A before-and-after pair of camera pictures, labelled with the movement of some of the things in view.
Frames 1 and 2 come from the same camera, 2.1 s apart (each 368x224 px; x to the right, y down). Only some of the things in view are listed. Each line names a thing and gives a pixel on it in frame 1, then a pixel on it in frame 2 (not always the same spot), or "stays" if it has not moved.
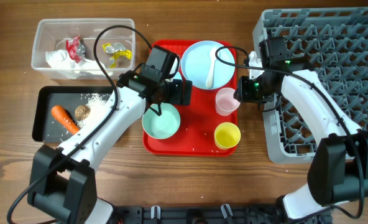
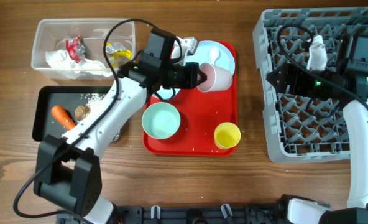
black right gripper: (245, 96) -> (296, 80)
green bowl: (161, 126) stays
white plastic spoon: (212, 53) stays
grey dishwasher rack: (343, 48) stays
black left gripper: (186, 92) -> (189, 75)
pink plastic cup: (225, 103) -> (218, 78)
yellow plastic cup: (227, 135) stays
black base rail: (198, 214) stays
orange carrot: (61, 116) stays
